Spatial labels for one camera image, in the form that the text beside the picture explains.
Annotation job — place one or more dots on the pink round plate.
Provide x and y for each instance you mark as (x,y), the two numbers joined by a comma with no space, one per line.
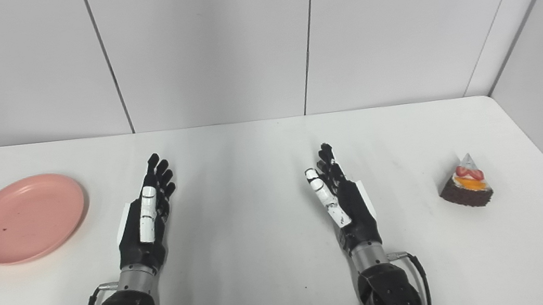
(27,219)

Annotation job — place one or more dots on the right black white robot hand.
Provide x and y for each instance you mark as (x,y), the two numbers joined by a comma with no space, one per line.
(355,209)

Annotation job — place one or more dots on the chocolate cake slice with fruit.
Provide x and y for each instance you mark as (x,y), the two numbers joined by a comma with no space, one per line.
(467,188)

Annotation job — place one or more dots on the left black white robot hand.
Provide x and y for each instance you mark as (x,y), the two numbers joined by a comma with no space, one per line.
(143,243)

